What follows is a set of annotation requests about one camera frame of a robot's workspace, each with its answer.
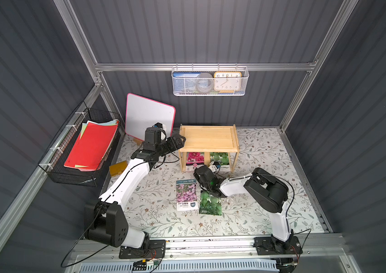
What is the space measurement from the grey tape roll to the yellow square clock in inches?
0.9

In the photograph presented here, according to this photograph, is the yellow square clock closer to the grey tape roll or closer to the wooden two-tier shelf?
the grey tape roll

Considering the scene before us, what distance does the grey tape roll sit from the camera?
881mm

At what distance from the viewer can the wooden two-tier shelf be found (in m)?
0.85
